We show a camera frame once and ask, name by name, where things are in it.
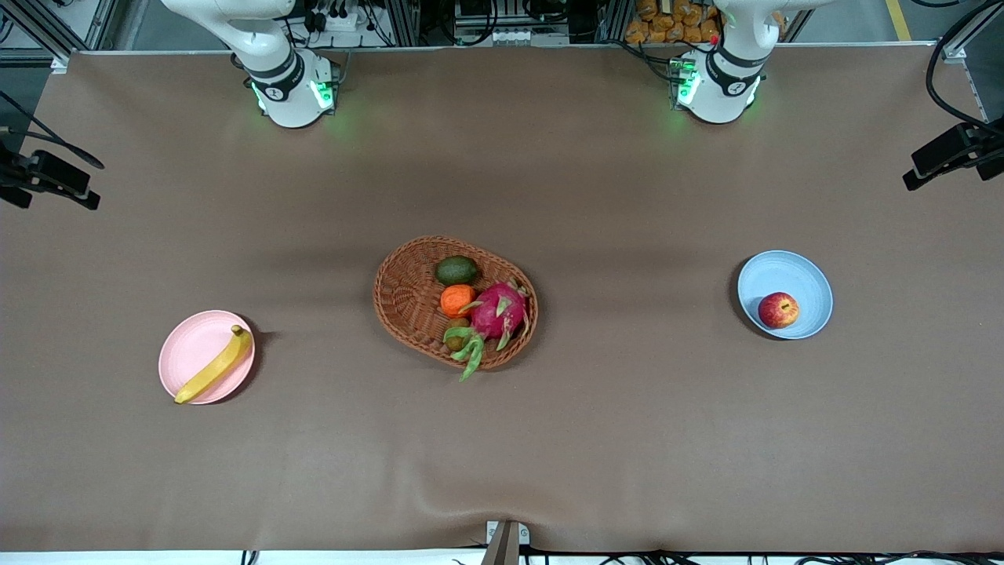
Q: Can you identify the aluminium frame profile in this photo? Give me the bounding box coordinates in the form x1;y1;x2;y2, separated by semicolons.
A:
937;0;1004;62
0;0;118;75

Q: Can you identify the pink plate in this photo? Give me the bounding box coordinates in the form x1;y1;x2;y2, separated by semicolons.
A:
158;309;256;406

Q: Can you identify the pink dragon fruit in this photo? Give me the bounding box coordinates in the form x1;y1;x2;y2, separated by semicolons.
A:
443;280;530;383

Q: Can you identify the green avocado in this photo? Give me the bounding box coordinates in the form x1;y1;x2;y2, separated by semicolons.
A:
435;256;478;287

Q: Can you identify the metal table clamp bracket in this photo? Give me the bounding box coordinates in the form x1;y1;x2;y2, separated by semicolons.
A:
481;519;531;565

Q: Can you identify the orange tangerine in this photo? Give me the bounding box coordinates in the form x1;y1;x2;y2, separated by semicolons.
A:
440;284;477;319

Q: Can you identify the brown wicker basket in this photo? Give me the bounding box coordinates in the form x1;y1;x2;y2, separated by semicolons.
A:
373;235;540;370

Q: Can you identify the yellow banana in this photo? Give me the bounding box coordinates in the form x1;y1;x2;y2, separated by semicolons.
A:
174;325;253;405

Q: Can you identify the white power strip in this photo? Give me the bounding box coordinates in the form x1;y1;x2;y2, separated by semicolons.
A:
302;9;362;32

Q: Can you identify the red apple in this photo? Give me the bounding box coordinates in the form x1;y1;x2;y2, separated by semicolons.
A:
758;292;800;330

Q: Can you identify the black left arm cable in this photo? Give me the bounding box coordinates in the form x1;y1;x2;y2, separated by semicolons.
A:
926;0;1004;134

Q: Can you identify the white connector block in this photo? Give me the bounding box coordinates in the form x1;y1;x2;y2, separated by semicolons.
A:
490;28;570;46

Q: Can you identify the brown table cloth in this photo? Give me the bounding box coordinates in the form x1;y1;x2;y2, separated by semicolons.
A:
0;43;1004;554

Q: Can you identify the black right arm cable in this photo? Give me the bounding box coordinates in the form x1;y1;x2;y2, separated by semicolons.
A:
0;90;105;170

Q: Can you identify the blue plate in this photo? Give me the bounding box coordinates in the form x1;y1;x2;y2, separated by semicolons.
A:
737;250;834;341

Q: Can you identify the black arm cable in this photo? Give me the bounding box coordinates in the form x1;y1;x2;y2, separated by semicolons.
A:
0;90;105;170
926;0;1004;134

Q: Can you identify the bag of orange fruits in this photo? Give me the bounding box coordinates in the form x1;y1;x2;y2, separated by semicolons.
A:
625;0;788;46

